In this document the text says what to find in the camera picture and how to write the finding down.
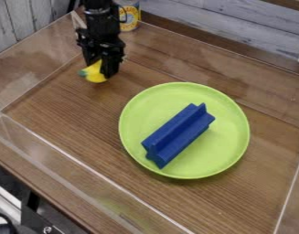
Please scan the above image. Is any yellow toy banana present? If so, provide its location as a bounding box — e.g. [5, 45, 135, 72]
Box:
[79, 60, 107, 83]

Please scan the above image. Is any clear acrylic corner bracket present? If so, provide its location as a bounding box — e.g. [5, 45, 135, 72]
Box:
[71, 11, 87, 29]

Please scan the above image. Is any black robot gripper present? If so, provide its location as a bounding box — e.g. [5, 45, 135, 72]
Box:
[76, 0, 124, 79]

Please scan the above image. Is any black cable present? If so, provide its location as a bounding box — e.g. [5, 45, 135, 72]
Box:
[0, 211, 19, 234]

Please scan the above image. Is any green round plate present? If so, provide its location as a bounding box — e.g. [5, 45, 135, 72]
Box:
[119, 82, 250, 179]

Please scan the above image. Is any yellow blue labelled can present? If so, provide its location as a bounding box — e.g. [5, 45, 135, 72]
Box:
[115, 0, 140, 32]

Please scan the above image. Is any black metal table frame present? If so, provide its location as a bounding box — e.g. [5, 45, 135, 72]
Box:
[21, 190, 70, 234]

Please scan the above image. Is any clear acrylic tray wall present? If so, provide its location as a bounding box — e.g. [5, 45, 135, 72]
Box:
[0, 112, 192, 234]

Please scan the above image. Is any blue plastic block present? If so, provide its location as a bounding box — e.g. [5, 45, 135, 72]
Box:
[142, 103, 215, 169]

